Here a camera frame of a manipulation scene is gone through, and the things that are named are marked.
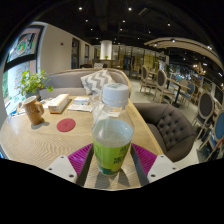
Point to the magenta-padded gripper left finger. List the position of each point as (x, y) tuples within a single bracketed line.
[(70, 166)]

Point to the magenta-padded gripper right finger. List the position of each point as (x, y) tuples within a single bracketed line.
[(156, 166)]

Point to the clear green-labelled drink bottle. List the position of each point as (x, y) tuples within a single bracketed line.
[(112, 140)]

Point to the dark grey tufted armchair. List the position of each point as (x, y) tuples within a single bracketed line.
[(173, 130)]

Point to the flat round red coaster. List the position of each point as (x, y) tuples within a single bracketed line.
[(66, 125)]

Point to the white printed pamphlets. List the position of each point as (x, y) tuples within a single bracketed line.
[(80, 104)]

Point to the tan ceramic mug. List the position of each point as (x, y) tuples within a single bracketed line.
[(32, 110)]

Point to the grey curved sofa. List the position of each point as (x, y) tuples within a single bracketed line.
[(65, 81)]

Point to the group of dining chairs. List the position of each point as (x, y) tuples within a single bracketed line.
[(161, 81)]

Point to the grey white chevron pillow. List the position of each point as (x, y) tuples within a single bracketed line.
[(95, 81)]

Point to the green potted plant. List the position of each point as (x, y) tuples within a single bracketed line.
[(31, 83)]

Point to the colourful window poster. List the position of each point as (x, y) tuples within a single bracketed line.
[(25, 43)]

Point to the group of ceiling lights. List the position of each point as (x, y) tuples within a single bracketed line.
[(129, 9)]

